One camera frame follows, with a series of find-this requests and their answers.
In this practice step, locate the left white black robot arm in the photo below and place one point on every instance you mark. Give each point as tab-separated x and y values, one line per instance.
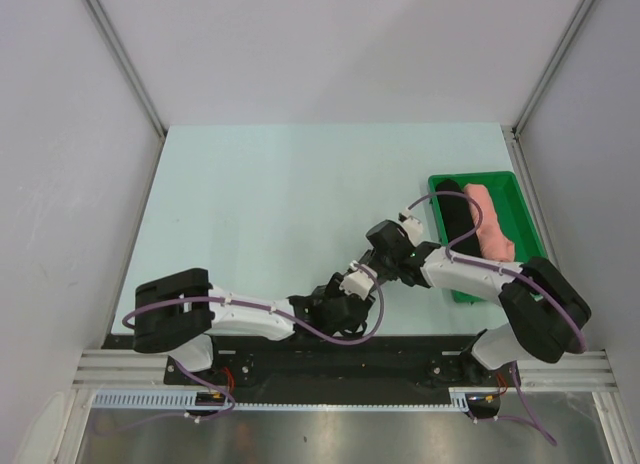
173	314

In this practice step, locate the green plastic tray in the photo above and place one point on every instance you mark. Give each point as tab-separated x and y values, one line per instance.
513	214

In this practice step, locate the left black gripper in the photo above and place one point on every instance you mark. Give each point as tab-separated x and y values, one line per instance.
332	287

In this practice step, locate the black rolled t shirt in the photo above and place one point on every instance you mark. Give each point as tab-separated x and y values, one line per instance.
457	218

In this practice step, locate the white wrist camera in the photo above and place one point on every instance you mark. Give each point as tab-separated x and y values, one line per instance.
412	226
359	283

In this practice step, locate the left aluminium corner post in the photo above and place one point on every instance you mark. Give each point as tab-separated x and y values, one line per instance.
114	44

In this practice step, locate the aluminium frame rail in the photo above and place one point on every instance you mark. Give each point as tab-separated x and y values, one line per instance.
119	369

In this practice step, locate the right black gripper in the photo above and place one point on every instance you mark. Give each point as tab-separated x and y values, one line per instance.
374	262

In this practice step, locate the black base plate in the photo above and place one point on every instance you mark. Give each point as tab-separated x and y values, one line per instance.
384	371

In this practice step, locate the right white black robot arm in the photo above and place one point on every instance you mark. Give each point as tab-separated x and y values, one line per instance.
545	314

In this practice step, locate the pink rolled t shirt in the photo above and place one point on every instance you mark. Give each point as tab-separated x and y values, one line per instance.
494	244

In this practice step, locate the right aluminium corner post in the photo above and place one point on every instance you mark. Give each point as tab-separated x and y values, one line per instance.
564	45

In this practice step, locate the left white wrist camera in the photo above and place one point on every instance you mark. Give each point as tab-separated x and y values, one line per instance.
359	283

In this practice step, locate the white slotted cable duct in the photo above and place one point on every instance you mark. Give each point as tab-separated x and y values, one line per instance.
179	400

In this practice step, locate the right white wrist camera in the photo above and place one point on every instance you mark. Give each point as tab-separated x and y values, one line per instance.
412	226

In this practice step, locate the aluminium corner post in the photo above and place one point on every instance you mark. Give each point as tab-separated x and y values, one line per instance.
114	44
564	45

